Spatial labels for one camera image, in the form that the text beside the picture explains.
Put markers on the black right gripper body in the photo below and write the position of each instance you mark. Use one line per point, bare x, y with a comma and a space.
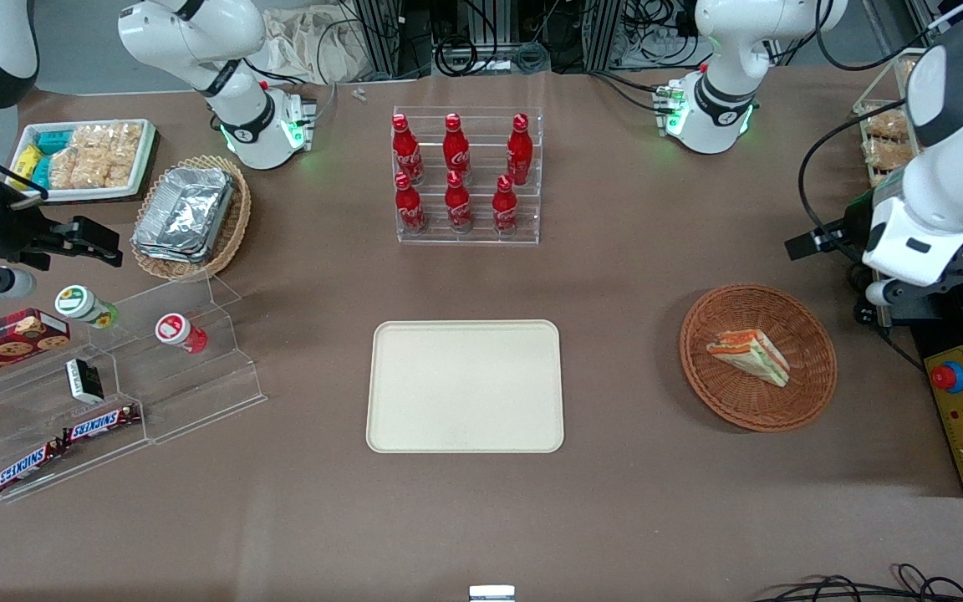
13, 236

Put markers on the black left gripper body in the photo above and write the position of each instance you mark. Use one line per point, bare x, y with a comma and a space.
852, 226

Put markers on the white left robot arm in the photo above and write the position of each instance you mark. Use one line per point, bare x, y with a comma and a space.
950, 167

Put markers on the white rectangular snack tray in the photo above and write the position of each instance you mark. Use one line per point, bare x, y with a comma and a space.
145, 159

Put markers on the wrapped triangle sandwich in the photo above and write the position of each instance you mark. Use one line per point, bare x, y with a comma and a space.
753, 355

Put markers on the oval light wicker basket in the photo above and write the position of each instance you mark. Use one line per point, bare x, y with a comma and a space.
235, 226

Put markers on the round brown wicker basket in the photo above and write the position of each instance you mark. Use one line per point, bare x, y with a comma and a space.
749, 401

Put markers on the cream plastic tray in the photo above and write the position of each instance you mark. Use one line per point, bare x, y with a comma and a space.
465, 385

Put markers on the dark brown flat board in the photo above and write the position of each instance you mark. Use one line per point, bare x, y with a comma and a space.
114, 199

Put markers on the green lidded sunflower cup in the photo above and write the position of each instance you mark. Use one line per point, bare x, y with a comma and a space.
80, 303

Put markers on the teal snack packet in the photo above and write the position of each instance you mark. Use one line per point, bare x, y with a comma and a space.
53, 140
40, 171

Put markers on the rice cracker snack bag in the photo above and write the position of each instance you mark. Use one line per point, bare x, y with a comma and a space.
109, 150
63, 169

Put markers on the bagged pastry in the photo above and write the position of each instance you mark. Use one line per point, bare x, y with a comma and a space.
887, 125
887, 155

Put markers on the yellow snack packet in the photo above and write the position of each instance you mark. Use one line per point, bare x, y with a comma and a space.
26, 160

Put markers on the stacked aluminium foil containers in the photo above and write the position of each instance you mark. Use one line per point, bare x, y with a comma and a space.
185, 213

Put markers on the red tartan cookie box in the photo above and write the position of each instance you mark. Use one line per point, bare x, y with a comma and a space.
9, 343

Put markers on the red lidded cup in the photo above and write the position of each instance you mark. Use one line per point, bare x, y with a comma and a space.
176, 330

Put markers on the clear acrylic pastry case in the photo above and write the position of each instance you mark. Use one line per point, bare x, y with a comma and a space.
874, 109

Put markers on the small black box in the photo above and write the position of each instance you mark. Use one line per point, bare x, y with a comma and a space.
84, 380

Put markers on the clear acrylic stepped shelf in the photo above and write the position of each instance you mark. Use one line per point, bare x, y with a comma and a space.
189, 393

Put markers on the Snickers chocolate bar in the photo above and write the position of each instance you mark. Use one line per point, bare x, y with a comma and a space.
101, 424
26, 466

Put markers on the beige cloth bag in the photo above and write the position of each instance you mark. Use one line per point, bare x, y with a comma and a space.
314, 46

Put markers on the red cola bottle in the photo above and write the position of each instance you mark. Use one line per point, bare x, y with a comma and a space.
409, 207
405, 150
505, 209
520, 150
456, 149
458, 205

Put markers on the clear acrylic bottle rack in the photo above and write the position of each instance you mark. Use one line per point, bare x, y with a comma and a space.
481, 167

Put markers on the small white block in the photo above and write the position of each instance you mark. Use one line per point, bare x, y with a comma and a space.
491, 594

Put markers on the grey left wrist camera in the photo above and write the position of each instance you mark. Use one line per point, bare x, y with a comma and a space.
883, 293

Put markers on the aluminium profile frame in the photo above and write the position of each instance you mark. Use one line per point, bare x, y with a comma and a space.
603, 33
385, 38

